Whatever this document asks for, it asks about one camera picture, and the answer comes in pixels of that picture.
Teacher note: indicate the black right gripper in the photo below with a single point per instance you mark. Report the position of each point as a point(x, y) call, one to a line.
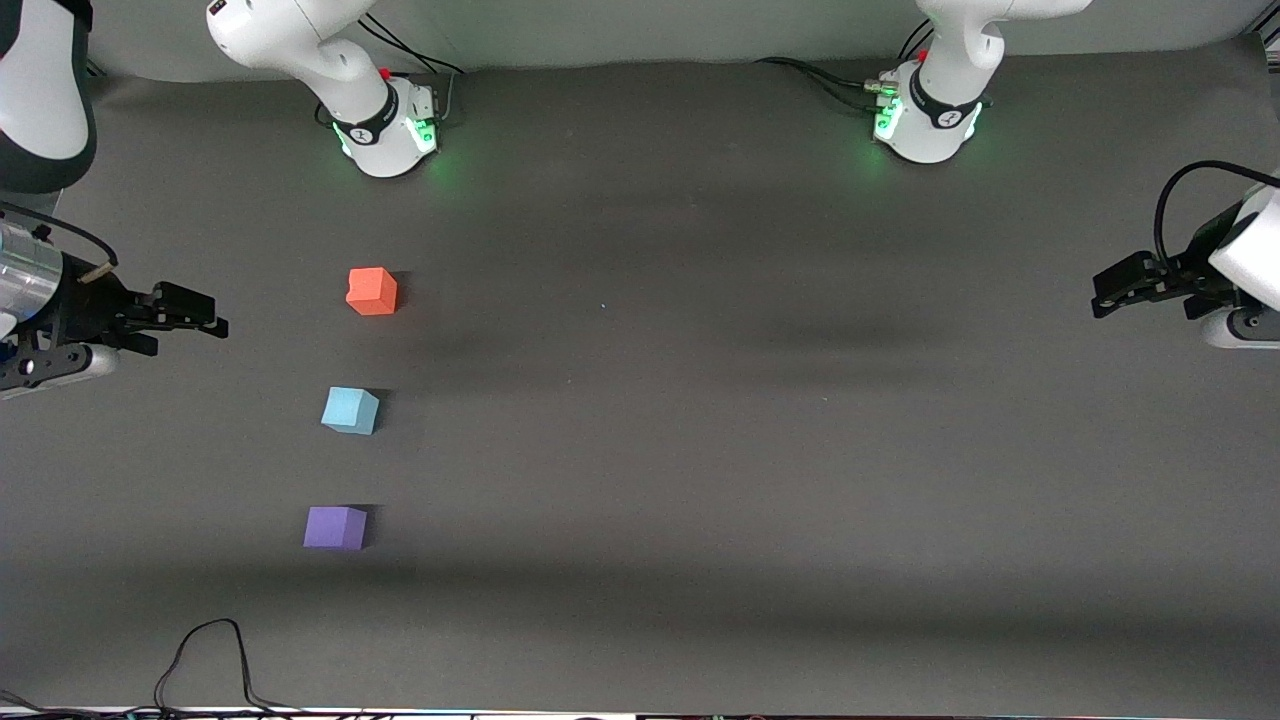
point(92, 308)

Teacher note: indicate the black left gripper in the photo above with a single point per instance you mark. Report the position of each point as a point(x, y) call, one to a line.
point(1176, 275)

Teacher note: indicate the light blue foam block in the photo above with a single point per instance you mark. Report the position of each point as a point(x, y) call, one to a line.
point(350, 411)

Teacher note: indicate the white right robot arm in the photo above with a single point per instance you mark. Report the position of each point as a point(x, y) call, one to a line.
point(385, 135)

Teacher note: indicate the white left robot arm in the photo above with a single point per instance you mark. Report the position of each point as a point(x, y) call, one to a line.
point(935, 120)

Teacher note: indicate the orange foam block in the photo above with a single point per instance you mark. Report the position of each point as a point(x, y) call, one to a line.
point(371, 291)

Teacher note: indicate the purple foam block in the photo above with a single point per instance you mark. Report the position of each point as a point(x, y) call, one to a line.
point(334, 528)

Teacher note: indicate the dark grey table mat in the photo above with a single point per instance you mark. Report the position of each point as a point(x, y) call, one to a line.
point(700, 480)

